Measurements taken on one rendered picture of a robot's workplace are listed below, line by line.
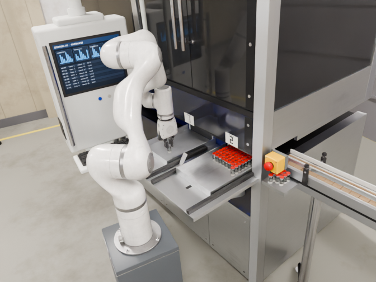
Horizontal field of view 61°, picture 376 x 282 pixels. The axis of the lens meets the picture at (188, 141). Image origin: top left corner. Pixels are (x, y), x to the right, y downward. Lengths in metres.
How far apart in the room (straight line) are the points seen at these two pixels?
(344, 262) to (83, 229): 1.93
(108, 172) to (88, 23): 1.06
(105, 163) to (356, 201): 0.98
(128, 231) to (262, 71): 0.81
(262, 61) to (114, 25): 0.98
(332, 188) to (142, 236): 0.81
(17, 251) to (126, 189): 1.79
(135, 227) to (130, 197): 0.14
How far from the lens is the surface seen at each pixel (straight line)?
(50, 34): 1.92
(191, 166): 1.66
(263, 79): 1.34
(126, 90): 1.13
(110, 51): 1.20
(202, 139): 1.89
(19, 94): 4.88
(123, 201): 1.16
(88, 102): 2.04
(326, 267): 2.42
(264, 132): 1.44
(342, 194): 1.47
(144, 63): 1.14
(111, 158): 1.08
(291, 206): 1.95
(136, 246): 1.31
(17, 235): 2.99
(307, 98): 1.63
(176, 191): 1.51
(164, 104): 1.57
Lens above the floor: 1.82
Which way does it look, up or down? 30 degrees down
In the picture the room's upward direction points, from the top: 5 degrees counter-clockwise
